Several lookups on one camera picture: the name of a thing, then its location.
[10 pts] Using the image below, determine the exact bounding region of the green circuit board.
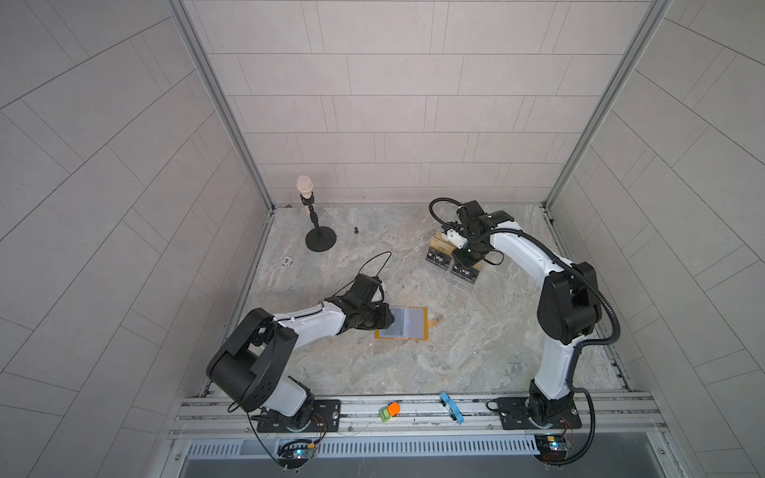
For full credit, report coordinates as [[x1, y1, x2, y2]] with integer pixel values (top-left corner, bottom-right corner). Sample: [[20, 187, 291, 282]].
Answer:
[[534, 434, 570, 463], [277, 439, 319, 469]]

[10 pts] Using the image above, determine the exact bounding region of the green orange connector block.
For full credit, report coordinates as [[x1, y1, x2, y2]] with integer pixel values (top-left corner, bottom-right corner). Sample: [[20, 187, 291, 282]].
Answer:
[[379, 402, 400, 422]]

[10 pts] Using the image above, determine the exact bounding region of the right green circuit board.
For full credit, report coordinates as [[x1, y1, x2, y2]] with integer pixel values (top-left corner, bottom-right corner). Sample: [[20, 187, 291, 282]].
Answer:
[[534, 434, 570, 463]]

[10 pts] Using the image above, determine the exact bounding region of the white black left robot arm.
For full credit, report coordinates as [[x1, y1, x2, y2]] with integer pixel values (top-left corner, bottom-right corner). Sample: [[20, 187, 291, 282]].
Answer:
[[206, 273, 394, 427]]

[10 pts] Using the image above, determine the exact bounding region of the clear acrylic card display stand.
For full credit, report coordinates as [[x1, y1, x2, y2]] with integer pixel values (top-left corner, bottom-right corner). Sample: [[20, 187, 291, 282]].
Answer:
[[424, 229, 485, 292]]

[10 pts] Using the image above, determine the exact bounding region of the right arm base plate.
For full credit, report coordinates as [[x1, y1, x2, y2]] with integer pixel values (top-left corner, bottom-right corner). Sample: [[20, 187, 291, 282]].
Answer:
[[487, 396, 582, 430]]

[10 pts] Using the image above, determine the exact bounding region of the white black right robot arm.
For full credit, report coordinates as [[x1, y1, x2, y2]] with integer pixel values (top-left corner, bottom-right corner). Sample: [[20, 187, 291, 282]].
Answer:
[[442, 201, 621, 423]]

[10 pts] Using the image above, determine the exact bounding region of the black VIP card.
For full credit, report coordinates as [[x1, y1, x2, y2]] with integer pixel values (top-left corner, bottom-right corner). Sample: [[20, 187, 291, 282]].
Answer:
[[450, 264, 480, 284], [426, 247, 452, 270]]

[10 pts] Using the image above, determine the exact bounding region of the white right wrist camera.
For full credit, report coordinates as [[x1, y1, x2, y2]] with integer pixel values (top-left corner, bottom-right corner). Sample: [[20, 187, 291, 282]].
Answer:
[[445, 229, 468, 249]]

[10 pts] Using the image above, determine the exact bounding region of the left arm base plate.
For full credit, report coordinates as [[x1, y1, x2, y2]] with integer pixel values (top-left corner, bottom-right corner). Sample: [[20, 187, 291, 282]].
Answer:
[[250, 398, 342, 433]]

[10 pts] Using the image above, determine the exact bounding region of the aluminium front rail frame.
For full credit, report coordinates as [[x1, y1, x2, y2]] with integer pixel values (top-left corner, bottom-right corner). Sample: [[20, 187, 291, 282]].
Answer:
[[167, 392, 669, 459]]

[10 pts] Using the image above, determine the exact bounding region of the yellow leather card holder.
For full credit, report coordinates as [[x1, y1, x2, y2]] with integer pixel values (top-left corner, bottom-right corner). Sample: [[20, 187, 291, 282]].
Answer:
[[375, 306, 440, 342]]

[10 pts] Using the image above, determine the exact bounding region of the black microphone stand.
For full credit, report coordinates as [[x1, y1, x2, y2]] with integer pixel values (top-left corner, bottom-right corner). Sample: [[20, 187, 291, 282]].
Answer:
[[296, 175, 337, 252]]

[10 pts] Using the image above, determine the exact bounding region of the left green circuit board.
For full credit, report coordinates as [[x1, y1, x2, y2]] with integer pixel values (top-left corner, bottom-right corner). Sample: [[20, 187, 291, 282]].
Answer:
[[277, 439, 319, 469]]

